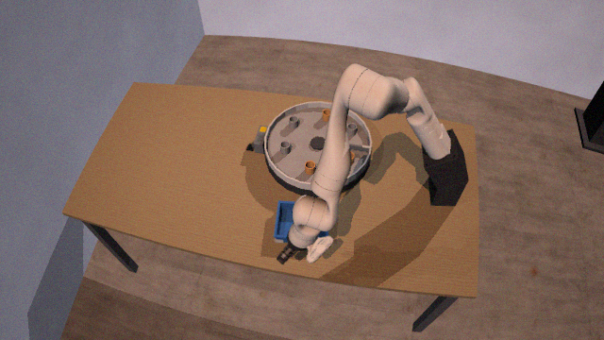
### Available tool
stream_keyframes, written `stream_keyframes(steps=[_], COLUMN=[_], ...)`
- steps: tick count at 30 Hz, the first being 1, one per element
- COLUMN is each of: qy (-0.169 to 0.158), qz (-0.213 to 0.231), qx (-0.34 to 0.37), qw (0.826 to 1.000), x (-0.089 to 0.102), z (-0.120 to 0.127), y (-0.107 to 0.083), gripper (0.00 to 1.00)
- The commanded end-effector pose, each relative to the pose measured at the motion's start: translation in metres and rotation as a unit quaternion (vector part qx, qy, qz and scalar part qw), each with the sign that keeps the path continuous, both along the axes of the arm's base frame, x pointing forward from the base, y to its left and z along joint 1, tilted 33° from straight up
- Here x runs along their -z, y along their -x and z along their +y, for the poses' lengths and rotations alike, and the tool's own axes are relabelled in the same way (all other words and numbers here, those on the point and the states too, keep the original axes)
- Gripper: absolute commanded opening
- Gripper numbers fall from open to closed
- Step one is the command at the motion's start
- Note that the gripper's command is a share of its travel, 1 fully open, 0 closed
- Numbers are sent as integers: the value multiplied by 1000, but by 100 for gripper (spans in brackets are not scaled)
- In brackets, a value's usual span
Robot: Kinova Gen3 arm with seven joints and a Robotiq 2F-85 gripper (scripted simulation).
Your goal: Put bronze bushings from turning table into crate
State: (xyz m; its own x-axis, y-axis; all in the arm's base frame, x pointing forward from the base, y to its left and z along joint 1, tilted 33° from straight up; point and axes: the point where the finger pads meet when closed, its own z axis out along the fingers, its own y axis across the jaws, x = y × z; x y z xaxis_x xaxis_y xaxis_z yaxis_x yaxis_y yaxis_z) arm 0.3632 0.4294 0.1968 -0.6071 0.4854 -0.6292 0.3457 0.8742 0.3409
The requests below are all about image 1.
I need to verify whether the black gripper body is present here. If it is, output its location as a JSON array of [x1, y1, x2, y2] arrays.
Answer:
[[287, 232, 307, 252]]

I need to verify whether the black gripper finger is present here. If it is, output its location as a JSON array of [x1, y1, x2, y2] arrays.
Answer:
[[277, 245, 297, 264]]

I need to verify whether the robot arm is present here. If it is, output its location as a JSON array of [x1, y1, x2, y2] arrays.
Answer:
[[289, 63, 451, 264]]

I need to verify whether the dark blue open crate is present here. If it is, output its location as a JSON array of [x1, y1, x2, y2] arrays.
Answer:
[[274, 200, 328, 243]]

